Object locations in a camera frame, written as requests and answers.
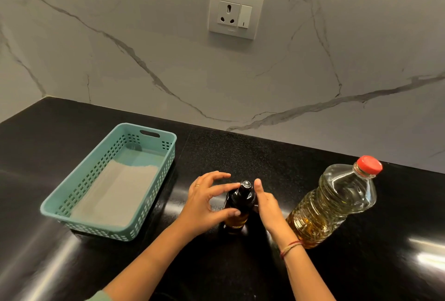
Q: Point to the person's right hand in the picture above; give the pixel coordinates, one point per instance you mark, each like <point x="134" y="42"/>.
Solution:
<point x="269" y="212"/>

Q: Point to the person's left hand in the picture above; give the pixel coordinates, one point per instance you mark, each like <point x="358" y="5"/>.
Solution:
<point x="196" y="210"/>

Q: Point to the person's right thumb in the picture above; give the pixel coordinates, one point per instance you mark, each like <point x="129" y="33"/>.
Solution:
<point x="259" y="189"/>

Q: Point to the person's left middle finger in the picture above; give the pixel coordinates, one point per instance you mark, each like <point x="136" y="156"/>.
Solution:
<point x="213" y="176"/>

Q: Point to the person's left thumb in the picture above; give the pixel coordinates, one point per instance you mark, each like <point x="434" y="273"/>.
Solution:
<point x="226" y="213"/>

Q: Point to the dark glass spray bottle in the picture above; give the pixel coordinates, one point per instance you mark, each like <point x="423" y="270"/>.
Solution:
<point x="240" y="200"/>

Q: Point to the person's left forearm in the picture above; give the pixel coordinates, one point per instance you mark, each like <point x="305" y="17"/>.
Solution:
<point x="153" y="262"/>

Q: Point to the person's right forearm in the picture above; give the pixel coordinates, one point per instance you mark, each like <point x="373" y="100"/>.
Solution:
<point x="306" y="276"/>

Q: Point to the clear oil bottle red cap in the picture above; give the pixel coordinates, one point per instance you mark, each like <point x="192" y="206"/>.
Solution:
<point x="330" y="203"/>

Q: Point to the white paper liner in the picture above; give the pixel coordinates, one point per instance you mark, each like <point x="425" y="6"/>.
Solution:
<point x="118" y="193"/>

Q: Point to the teal plastic basket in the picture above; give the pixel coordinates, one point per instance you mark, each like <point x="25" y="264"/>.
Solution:
<point x="87" y="168"/>

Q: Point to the green sleeve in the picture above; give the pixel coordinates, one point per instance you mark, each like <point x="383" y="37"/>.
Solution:
<point x="100" y="296"/>

